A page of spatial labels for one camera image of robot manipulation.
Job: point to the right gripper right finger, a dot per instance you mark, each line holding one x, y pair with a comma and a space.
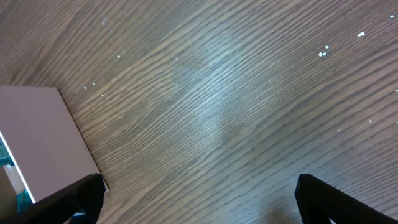
320, 203

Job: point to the green white soap packet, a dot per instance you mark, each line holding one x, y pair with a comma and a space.
5, 158

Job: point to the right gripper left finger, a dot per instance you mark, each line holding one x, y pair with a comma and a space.
80, 202

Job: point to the white cardboard box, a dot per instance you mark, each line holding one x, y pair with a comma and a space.
44, 143

